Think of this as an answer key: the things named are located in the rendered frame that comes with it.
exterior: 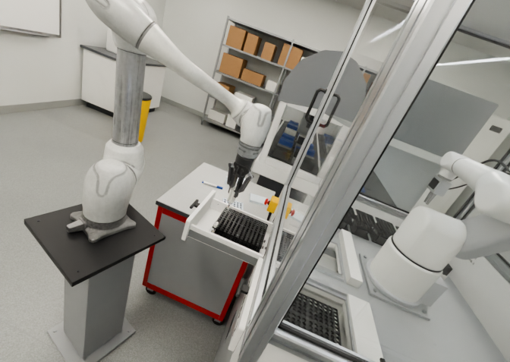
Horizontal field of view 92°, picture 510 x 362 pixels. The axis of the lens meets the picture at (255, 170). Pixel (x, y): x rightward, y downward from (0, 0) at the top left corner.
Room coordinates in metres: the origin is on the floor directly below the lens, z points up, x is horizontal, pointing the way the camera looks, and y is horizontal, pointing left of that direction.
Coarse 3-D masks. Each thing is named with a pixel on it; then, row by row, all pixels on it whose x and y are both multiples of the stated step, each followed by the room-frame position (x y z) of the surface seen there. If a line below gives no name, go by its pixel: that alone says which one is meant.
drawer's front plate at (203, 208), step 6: (210, 192) 1.04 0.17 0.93; (210, 198) 1.00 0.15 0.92; (204, 204) 0.92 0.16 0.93; (210, 204) 1.04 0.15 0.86; (198, 210) 0.86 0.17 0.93; (204, 210) 0.95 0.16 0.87; (192, 216) 0.81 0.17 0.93; (198, 216) 0.88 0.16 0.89; (186, 222) 0.78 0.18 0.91; (192, 222) 0.81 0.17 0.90; (186, 228) 0.78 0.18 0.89; (186, 234) 0.78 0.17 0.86
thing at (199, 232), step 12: (216, 204) 1.04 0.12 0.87; (204, 216) 0.96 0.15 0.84; (216, 216) 0.99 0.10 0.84; (252, 216) 1.02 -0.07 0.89; (192, 228) 0.80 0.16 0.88; (204, 228) 0.88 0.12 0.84; (204, 240) 0.79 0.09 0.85; (216, 240) 0.79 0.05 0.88; (228, 240) 0.80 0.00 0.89; (228, 252) 0.78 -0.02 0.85; (240, 252) 0.78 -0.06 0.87; (252, 252) 0.78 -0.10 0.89; (264, 252) 0.87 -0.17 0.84; (252, 264) 0.78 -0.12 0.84
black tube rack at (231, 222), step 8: (224, 216) 0.93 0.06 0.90; (232, 216) 0.95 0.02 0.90; (240, 216) 0.97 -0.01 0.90; (248, 216) 1.00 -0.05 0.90; (224, 224) 0.88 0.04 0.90; (232, 224) 0.90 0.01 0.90; (240, 224) 0.96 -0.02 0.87; (248, 224) 0.94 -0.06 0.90; (256, 224) 0.96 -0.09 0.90; (264, 224) 0.98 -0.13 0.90; (216, 232) 0.84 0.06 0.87; (224, 232) 0.83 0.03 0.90; (232, 232) 0.84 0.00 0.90; (240, 232) 0.86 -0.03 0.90; (248, 232) 0.88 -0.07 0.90; (256, 232) 0.90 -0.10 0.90; (264, 232) 0.92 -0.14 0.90; (232, 240) 0.84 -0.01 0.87; (240, 240) 0.85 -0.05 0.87; (248, 240) 0.83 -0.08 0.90; (256, 240) 0.89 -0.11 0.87; (256, 248) 0.83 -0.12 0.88
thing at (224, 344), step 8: (248, 272) 1.11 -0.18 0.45; (248, 280) 0.91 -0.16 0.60; (240, 296) 0.97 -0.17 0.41; (240, 304) 0.80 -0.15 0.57; (232, 312) 0.99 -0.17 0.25; (232, 320) 0.77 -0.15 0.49; (232, 328) 0.68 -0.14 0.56; (224, 336) 0.84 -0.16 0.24; (224, 344) 0.71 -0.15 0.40; (224, 352) 0.60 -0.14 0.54; (216, 360) 0.70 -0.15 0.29; (224, 360) 0.51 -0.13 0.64
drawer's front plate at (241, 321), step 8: (256, 264) 0.72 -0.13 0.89; (256, 272) 0.65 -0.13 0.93; (256, 280) 0.62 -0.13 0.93; (248, 296) 0.55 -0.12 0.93; (248, 304) 0.52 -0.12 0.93; (248, 312) 0.50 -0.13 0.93; (240, 320) 0.47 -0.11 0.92; (240, 328) 0.45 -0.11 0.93; (232, 336) 0.47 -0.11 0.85; (240, 336) 0.44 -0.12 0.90; (232, 344) 0.44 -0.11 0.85
